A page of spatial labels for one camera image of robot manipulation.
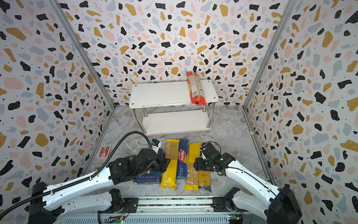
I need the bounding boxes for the black corrugated cable conduit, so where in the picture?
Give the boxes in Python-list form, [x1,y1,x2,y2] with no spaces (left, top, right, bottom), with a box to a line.
[0,131,153,222]

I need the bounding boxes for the red playing card box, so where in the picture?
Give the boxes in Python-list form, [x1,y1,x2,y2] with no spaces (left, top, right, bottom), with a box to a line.
[98,146,111,159]

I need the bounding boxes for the blue Barilla spaghetti box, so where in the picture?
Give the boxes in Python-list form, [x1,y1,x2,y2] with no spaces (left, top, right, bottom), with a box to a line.
[176,139,189,179]

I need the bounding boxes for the blue Barilla rigatoni box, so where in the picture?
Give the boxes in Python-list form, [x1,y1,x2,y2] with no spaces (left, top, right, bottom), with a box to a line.
[134,148,164,184]

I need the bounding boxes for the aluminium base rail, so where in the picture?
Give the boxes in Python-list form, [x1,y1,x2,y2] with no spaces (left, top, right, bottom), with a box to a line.
[56,195,266,224]

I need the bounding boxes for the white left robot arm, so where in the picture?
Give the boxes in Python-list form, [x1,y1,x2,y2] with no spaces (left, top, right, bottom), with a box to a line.
[28,148,170,224]

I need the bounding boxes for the yellow Pastatime spaghetti bag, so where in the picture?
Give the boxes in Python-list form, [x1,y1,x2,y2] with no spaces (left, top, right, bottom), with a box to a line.
[160,139,180,189]

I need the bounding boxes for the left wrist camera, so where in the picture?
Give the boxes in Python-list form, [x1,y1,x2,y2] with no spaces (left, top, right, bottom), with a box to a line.
[151,139,161,153]

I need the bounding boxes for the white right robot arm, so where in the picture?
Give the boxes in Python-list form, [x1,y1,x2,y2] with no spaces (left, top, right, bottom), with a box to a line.
[194,142,303,224]

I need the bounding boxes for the red spaghetti bag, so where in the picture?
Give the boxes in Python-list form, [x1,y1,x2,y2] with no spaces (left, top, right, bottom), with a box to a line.
[186,72,206,106]

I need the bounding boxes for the white two-tier shelf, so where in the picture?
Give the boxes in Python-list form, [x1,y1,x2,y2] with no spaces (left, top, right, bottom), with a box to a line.
[129,81,213,135]

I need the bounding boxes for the yellow clear spaghetti bag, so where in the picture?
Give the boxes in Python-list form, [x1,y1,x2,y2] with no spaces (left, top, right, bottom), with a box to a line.
[186,142,201,191]

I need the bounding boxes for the blue Ankara spaghetti bag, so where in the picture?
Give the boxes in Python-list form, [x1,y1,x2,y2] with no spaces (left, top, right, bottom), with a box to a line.
[198,146,213,192]

